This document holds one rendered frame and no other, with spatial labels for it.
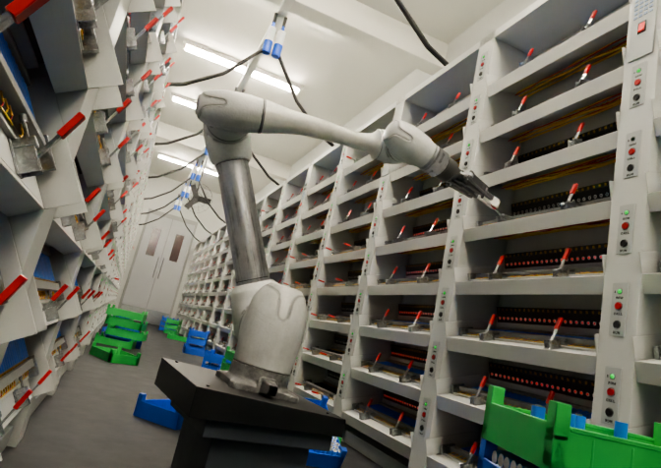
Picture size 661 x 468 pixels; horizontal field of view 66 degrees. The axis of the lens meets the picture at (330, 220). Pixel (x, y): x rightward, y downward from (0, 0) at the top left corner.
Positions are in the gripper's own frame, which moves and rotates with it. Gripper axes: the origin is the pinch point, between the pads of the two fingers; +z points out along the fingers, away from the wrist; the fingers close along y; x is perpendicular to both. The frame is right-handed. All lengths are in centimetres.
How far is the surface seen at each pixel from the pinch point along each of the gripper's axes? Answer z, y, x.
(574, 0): -7, 15, 73
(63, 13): -103, 74, -55
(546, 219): 6.9, 21.0, -7.0
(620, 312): 13, 48, -33
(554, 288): 12.3, 26.6, -26.5
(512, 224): 6.7, 7.3, -6.7
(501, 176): 2.3, -2.1, 11.3
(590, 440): -27, 85, -69
